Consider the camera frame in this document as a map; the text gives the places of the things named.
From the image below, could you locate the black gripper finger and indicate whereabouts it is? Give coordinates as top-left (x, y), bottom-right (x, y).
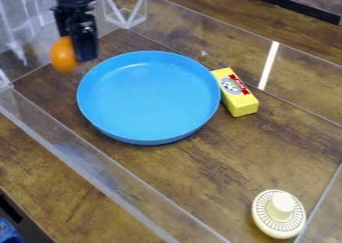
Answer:
top-left (70, 16), bottom-right (99, 62)
top-left (53, 9), bottom-right (72, 37)

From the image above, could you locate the cream round knob lid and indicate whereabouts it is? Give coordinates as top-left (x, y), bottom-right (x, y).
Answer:
top-left (251, 189), bottom-right (306, 239)

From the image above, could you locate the blue object at corner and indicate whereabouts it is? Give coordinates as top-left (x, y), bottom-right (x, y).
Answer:
top-left (0, 219), bottom-right (24, 243)

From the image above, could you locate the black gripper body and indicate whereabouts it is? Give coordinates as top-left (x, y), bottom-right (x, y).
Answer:
top-left (52, 0), bottom-right (97, 24)

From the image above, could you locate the orange ball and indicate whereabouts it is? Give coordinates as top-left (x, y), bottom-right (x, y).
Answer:
top-left (49, 36), bottom-right (80, 74)

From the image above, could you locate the yellow butter block toy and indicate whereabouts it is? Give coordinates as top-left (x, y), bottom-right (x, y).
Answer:
top-left (212, 68), bottom-right (259, 117)

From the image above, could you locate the blue round tray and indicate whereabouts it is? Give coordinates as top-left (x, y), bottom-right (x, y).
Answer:
top-left (76, 51), bottom-right (220, 145)

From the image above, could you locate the clear acrylic enclosure wall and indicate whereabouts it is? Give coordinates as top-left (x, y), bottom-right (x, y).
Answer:
top-left (0, 0), bottom-right (342, 243)

